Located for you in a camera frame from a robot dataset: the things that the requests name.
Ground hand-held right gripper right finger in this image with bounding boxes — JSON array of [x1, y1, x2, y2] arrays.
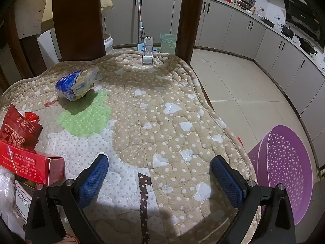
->
[[211, 155, 296, 244]]

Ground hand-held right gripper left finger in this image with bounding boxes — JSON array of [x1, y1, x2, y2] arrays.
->
[[25, 154, 109, 244]]

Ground purple perforated plastic basket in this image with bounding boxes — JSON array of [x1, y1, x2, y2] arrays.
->
[[247, 125, 313, 225]]

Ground red cardboard box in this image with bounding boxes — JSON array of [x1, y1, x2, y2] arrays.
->
[[0, 140, 65, 186]]

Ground red foil bag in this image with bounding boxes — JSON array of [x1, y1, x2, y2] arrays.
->
[[0, 104, 43, 153]]

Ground blue tissue packet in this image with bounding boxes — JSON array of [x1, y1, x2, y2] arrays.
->
[[54, 67, 100, 101]]

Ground green lined trash bin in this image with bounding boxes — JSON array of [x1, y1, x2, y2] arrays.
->
[[160, 34, 177, 54]]

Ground white labelled packet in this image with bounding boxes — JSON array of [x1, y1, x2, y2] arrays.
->
[[14, 175, 38, 224]]

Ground beige quilted chair cushion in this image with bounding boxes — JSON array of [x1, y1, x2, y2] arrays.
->
[[1, 51, 257, 244]]

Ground white plastic bag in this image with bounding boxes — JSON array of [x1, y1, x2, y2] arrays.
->
[[0, 168, 26, 239]]

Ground white plastic bucket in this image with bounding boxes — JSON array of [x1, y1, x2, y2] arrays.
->
[[103, 34, 113, 56]]

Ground grey kitchen cabinets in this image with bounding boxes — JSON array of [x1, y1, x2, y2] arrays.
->
[[104, 0, 325, 122]]

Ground black wok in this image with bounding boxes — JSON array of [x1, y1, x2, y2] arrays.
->
[[298, 38, 318, 55]]

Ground black cooking pot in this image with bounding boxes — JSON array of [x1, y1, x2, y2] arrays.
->
[[281, 24, 295, 37]]

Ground brown wooden chair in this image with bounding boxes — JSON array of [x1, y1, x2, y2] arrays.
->
[[52, 0, 214, 107]]

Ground flat mop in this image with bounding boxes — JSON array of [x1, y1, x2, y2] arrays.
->
[[134, 0, 162, 54]]

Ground plain cardboard box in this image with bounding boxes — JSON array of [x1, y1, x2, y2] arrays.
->
[[15, 0, 55, 37]]

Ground metal dish rack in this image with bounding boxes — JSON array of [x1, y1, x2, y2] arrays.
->
[[237, 0, 257, 11]]

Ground black range hood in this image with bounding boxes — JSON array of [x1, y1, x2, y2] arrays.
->
[[282, 0, 322, 38]]

